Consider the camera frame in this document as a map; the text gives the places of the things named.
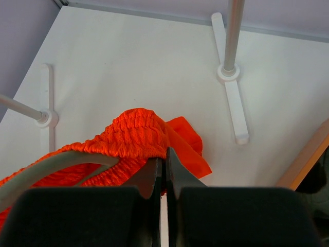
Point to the grey metal hanger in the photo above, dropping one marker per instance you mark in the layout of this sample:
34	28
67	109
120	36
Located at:
12	189

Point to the orange shorts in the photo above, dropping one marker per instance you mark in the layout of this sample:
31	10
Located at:
134	137

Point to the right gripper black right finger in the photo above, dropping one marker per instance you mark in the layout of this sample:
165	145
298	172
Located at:
199	215

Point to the silver white clothes rack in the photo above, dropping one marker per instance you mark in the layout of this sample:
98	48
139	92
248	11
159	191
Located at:
228	72

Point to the dark green shorts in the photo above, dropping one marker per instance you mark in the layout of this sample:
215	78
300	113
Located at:
313	190

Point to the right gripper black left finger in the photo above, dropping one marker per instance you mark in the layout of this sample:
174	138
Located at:
128	215

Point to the orange plastic basket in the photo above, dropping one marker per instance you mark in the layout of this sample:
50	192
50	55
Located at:
306	159

